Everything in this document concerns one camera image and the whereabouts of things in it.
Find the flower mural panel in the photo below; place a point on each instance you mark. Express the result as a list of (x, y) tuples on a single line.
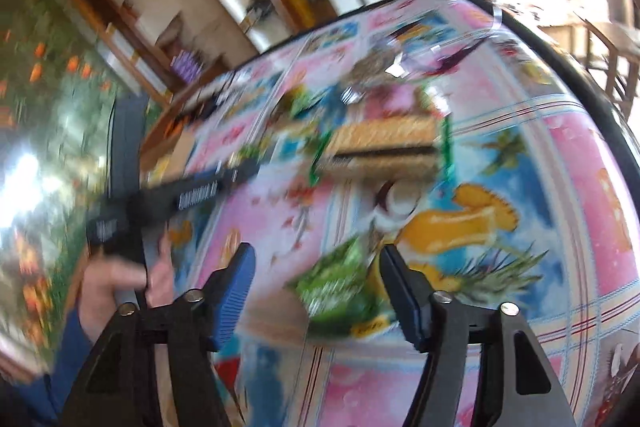
[(59, 80)]

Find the purple spray can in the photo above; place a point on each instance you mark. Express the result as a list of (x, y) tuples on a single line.
[(192, 63), (176, 65)]

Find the green peas bag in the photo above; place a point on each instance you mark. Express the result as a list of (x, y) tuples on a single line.
[(343, 293)]

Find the green soda cracker pack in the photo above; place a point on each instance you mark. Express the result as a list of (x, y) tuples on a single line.
[(411, 147)]

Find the cardboard box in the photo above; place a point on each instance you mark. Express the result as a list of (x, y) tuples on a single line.
[(167, 161)]

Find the person's left hand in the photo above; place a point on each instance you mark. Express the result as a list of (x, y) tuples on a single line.
[(105, 276)]

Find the wooden side table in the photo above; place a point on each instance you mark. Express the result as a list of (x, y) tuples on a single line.
[(622, 60)]

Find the black frame eyeglasses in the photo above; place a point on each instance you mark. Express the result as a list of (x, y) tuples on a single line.
[(439, 63)]

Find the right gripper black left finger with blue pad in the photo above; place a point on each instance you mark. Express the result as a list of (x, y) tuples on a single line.
[(200, 323)]

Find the black white patterned cloth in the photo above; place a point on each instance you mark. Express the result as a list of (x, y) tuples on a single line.
[(207, 99)]

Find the blue sleeve forearm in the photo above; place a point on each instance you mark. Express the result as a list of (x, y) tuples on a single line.
[(41, 402)]

